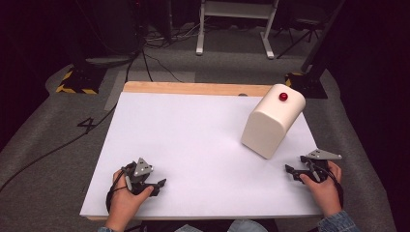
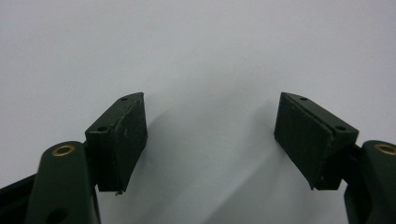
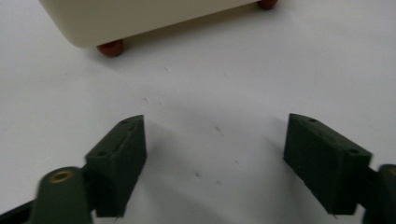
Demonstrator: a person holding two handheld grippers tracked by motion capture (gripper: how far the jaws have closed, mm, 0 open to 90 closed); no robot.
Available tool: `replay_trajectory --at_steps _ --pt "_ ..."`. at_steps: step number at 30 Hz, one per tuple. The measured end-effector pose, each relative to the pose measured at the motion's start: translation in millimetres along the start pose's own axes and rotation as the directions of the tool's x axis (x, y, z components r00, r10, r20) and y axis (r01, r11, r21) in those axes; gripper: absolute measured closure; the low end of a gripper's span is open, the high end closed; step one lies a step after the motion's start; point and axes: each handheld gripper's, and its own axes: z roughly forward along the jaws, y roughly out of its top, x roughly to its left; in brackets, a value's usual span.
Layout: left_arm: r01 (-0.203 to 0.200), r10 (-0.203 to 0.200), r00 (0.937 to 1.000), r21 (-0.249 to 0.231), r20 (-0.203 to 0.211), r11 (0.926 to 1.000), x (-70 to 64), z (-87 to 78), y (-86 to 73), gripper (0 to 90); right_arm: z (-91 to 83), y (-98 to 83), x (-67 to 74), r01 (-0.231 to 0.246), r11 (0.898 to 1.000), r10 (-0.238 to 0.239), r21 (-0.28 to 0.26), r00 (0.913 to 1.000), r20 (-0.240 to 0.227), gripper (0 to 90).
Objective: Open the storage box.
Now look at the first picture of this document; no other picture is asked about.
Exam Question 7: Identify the white metal stand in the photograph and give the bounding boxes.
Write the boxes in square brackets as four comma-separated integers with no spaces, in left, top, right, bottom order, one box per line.
[195,0,280,60]

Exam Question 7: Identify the right hand-held gripper cable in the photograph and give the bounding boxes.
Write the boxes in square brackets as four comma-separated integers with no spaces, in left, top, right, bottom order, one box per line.
[308,162,345,209]

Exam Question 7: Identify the person's right hand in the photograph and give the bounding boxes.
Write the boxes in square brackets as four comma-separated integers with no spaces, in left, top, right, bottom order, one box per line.
[299,160,343,218]

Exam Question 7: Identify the hand-held gripper cable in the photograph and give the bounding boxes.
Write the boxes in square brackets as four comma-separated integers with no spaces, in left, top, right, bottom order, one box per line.
[308,162,345,209]
[105,162,136,215]

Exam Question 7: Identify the thin black floor cable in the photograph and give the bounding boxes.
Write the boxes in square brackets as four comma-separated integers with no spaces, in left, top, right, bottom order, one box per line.
[141,49,184,84]

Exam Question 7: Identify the long black floor cable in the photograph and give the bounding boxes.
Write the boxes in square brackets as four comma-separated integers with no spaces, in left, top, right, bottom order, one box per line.
[0,47,143,193]

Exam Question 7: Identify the black tripod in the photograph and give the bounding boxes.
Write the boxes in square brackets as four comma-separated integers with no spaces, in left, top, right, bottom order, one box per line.
[275,13,327,60]

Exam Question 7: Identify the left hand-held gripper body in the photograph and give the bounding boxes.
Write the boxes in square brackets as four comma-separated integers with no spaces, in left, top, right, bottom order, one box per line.
[121,157,159,196]

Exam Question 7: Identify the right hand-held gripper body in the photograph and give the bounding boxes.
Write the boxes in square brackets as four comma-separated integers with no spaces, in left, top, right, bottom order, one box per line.
[299,148,343,185]

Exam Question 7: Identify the wooden table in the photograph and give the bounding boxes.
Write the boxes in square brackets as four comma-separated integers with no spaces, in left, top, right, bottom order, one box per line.
[85,80,323,222]

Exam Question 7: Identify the left hand-held gripper cable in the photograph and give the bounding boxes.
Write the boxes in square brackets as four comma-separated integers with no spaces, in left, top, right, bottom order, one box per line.
[105,162,136,215]

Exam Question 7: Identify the black slanted stand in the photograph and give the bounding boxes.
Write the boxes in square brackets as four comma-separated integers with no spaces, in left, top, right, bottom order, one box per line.
[284,0,347,100]

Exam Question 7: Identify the white table sheet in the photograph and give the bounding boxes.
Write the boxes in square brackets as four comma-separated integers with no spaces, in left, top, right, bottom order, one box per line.
[79,91,323,218]

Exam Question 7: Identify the bundle of floor cables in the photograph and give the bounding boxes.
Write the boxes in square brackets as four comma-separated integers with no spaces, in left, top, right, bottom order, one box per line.
[143,17,207,49]

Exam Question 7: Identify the person's left hand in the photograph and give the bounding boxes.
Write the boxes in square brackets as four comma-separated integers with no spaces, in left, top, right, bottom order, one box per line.
[107,169,155,227]

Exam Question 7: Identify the black stand with striped base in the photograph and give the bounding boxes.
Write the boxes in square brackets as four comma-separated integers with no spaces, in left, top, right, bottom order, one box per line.
[55,0,108,96]

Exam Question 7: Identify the cream rounded box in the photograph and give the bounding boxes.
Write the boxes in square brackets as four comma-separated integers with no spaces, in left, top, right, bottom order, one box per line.
[240,83,307,160]

